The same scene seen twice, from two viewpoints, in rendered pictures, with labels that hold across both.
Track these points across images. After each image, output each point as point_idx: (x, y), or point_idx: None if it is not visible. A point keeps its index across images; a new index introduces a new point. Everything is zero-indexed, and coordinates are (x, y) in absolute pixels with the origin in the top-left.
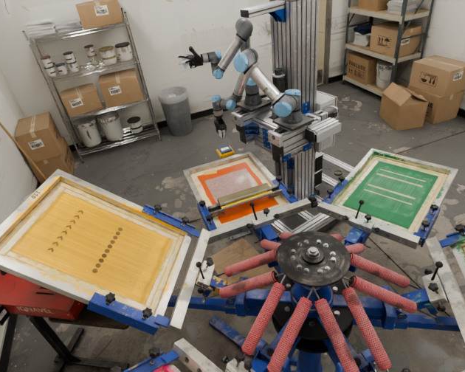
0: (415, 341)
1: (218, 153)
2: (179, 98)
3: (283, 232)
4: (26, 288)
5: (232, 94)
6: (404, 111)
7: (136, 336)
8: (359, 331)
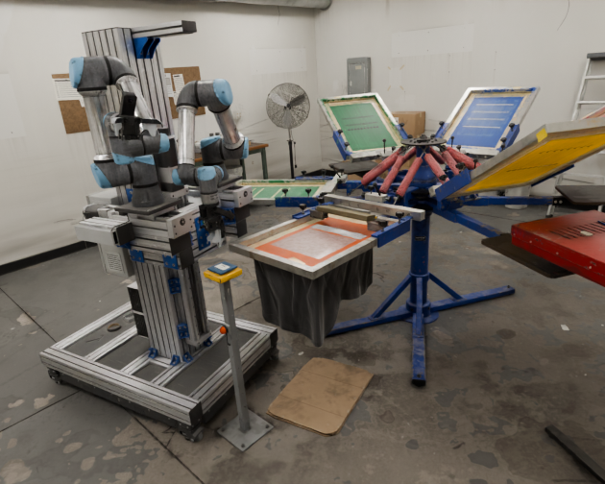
0: None
1: (230, 275)
2: None
3: (380, 189)
4: None
5: (190, 167)
6: None
7: (513, 451)
8: (343, 303)
